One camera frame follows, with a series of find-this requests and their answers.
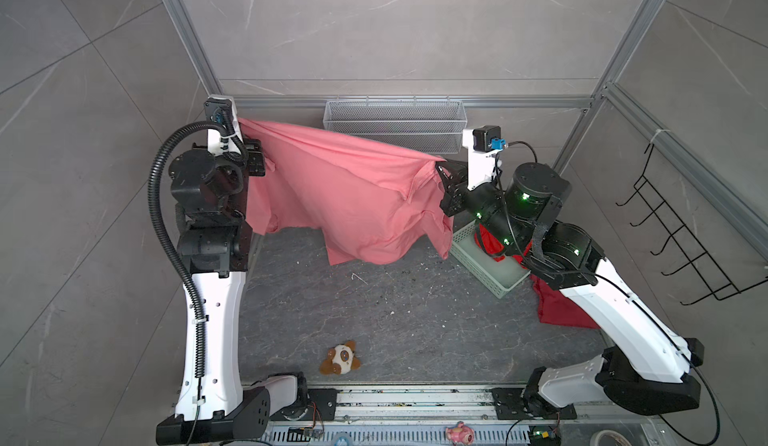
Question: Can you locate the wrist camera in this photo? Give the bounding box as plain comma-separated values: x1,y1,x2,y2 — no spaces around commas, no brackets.
204,96,240,156
462,125,506,190

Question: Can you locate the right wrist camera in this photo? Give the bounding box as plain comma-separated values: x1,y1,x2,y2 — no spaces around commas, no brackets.
462,125,506,190

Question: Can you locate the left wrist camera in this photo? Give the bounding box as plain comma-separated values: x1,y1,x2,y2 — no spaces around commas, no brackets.
204,96,240,156

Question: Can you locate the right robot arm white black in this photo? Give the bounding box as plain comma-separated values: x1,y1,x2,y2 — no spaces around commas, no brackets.
436,161,704,417

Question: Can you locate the bright red t shirt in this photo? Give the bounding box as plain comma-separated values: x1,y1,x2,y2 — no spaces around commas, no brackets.
473,224,531,263

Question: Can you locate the white wire mesh shelf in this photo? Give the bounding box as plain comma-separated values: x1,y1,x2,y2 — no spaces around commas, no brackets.
323,100,467,155

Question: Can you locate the light green plastic basket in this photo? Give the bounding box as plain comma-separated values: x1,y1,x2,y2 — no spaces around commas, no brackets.
450,222,530,299

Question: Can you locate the black corrugated cable hose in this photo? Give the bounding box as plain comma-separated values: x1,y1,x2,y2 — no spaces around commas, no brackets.
148,120,232,381

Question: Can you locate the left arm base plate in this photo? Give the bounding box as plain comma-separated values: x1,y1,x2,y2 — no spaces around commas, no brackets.
277,388,339,422

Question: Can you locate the brown white plush toy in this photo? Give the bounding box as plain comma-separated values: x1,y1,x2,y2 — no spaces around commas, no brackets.
319,340,361,375

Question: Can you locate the pink plush toy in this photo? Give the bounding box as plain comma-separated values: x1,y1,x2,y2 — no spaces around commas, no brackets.
445,421,475,446

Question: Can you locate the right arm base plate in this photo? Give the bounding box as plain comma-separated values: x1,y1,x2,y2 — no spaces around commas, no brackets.
490,387,577,420

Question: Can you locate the pink t shirt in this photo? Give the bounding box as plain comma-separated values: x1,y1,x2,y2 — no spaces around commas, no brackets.
240,118,453,265

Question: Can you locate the black wire hook rack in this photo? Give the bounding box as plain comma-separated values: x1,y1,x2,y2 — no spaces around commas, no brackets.
615,144,767,306

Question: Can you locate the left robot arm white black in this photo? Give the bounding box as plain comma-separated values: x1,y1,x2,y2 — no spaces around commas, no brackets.
153,140,310,445

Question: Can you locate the dark red folded t shirt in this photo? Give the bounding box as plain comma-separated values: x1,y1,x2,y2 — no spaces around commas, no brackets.
532,276,599,329

